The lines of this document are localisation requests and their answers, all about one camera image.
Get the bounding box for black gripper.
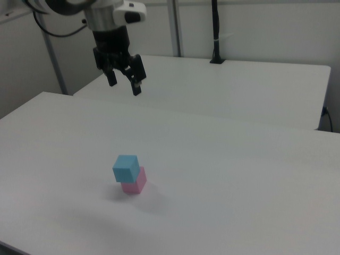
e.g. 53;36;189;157
91;25;147;97

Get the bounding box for blue cube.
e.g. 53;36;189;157
112;155;140;184

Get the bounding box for pink cube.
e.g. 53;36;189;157
120;166;148;195

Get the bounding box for grey metal partition post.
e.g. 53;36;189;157
41;25;69;96
166;0;184;57

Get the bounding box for dark arm cable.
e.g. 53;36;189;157
31;6;90;38

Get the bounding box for black camera stand pole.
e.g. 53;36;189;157
209;0;227;65

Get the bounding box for black wall cable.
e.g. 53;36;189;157
322;106;334;133

